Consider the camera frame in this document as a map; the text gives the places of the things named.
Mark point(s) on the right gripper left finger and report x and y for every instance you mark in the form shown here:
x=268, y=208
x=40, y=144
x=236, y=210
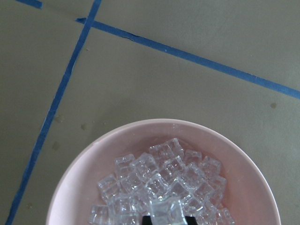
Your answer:
x=146, y=220

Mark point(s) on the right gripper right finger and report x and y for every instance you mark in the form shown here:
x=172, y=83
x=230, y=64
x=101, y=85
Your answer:
x=190, y=220

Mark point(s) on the single clear ice cube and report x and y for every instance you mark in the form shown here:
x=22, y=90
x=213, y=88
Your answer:
x=167, y=211

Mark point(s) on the pile of clear ice cubes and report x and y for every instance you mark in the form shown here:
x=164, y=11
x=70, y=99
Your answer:
x=165, y=170

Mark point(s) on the pink bowl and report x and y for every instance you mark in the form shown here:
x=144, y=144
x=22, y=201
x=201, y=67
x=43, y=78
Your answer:
x=247, y=196

